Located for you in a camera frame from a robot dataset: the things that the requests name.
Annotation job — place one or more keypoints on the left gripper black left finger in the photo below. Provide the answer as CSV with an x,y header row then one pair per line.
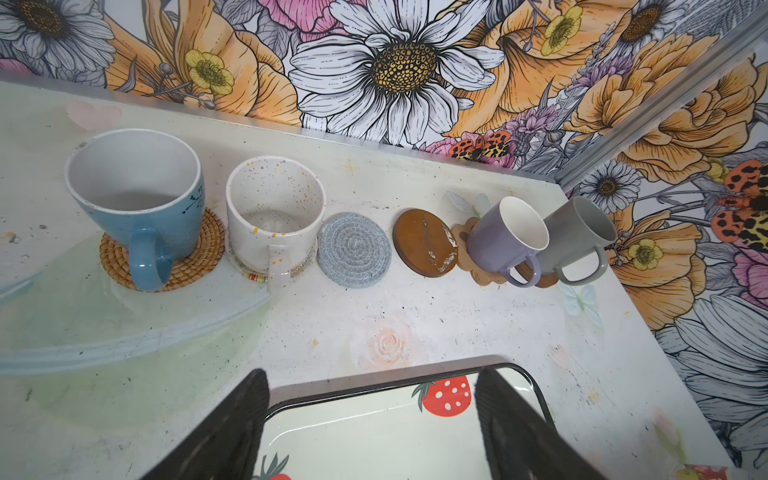
x,y
226,443

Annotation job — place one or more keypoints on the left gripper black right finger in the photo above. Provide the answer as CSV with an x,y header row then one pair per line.
x,y
518,442

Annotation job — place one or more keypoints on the brown cork round coaster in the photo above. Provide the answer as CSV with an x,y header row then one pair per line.
x,y
545,280

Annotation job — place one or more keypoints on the brown paw shaped coaster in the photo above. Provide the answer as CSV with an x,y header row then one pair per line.
x,y
481,277

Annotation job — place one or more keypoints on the woven straw round coaster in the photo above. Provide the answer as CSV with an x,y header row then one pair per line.
x,y
207,254

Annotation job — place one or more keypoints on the purple white mug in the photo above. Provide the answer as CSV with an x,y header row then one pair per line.
x,y
509,234

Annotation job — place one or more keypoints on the glossy brown round coaster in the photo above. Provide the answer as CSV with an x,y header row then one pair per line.
x,y
425,243

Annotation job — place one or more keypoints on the grey mug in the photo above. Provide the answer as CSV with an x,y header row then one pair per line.
x,y
577,229

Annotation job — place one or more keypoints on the blue grey woven coaster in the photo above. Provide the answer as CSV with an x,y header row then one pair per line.
x,y
353,251

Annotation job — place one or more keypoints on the blue floral mug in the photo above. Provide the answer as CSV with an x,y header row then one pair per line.
x,y
145,189

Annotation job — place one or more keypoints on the strawberry print serving tray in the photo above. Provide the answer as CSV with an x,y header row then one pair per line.
x,y
412,423

